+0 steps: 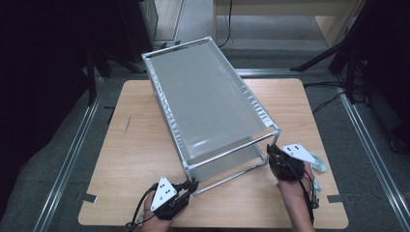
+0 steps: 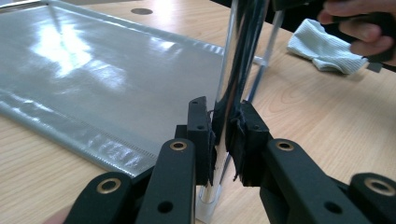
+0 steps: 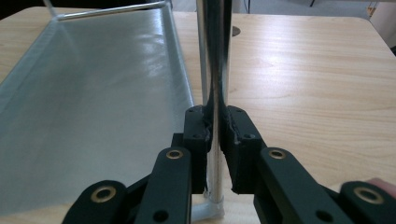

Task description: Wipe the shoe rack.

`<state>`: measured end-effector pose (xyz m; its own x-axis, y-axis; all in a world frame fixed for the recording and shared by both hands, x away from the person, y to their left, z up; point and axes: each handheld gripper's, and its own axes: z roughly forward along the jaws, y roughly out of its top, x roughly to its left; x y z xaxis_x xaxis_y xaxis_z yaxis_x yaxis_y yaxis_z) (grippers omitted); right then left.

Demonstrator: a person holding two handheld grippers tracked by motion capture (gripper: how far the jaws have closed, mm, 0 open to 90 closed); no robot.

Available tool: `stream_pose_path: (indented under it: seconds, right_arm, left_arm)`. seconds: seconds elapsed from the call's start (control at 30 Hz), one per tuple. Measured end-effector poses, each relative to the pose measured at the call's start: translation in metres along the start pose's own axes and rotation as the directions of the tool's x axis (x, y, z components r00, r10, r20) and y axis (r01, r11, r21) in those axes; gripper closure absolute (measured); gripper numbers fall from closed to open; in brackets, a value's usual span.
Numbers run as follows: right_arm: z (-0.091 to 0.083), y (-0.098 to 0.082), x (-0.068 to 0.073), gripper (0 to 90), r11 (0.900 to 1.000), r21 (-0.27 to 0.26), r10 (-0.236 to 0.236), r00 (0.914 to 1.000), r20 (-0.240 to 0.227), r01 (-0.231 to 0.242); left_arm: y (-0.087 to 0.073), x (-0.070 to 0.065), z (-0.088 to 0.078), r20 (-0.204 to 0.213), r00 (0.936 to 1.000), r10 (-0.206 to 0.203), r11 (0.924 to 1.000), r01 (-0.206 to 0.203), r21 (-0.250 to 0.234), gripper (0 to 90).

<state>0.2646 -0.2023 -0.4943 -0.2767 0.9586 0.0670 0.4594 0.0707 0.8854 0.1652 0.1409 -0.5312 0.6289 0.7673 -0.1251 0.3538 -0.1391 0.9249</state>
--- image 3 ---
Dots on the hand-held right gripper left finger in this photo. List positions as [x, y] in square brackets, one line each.
[197, 124]

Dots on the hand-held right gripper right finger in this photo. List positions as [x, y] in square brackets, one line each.
[241, 149]

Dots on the silver two-tier metal rack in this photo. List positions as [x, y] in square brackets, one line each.
[93, 93]

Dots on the black table grommet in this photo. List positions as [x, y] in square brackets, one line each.
[236, 31]

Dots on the light wooden desk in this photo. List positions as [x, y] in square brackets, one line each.
[384, 25]

